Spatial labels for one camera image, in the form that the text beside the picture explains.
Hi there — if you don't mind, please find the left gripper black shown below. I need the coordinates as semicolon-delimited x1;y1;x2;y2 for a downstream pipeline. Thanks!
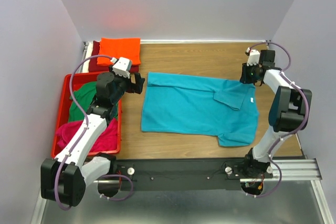
109;65;145;104

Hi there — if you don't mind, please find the teal t shirt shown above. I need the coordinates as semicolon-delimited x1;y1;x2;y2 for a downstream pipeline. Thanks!
141;72;259;147

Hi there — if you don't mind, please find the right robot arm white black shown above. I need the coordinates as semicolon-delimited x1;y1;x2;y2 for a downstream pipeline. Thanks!
240;48;312;178

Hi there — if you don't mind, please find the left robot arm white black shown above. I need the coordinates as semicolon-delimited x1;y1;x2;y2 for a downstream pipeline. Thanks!
40;70;145;211

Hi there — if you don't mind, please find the folded orange t shirt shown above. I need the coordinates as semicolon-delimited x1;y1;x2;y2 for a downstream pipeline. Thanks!
99;38;141;66

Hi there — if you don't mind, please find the folded dark red t shirt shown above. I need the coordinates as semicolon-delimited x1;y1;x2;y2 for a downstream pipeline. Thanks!
88;41;139;73

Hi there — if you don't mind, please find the green t shirt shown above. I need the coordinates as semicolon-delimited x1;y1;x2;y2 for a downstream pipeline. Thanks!
68;81;118;124

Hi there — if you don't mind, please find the folded white t shirt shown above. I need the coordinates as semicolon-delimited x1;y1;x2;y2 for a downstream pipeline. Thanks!
80;41;93;73

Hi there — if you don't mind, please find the magenta t shirt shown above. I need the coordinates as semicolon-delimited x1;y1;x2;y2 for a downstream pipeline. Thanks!
54;119;118;156

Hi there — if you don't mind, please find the red plastic bin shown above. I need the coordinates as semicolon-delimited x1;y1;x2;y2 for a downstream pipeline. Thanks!
51;72;122;158

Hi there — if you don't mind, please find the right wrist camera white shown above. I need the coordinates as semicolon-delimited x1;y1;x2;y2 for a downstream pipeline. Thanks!
245;47;260;67

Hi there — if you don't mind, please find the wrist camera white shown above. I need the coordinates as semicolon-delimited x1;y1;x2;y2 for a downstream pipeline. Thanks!
245;47;260;67
110;57;132;79

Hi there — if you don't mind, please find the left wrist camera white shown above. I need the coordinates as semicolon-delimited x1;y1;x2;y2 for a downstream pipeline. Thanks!
110;57;132;79

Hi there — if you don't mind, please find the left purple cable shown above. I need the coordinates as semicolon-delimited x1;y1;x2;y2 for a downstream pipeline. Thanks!
56;55;134;210

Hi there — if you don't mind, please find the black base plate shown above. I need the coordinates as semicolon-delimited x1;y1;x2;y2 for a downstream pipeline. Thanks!
97;158;272;197

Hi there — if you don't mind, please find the aluminium frame rail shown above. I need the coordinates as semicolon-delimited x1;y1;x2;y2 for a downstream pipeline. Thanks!
32;157;334;223

